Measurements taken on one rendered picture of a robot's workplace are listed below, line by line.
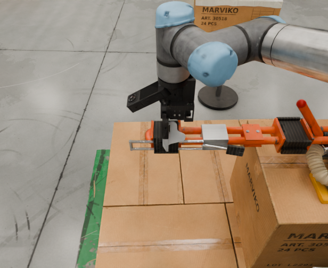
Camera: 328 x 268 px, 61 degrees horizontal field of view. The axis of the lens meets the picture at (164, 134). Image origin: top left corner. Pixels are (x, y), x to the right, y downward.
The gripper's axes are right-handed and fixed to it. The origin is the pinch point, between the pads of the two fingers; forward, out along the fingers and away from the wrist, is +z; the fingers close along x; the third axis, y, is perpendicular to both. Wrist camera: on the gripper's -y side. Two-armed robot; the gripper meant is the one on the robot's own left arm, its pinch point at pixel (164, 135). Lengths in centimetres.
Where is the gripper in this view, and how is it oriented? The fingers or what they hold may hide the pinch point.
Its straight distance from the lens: 78.3
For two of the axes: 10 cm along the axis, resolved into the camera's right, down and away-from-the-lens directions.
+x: 0.0, -7.1, 7.0
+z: 0.1, 7.0, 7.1
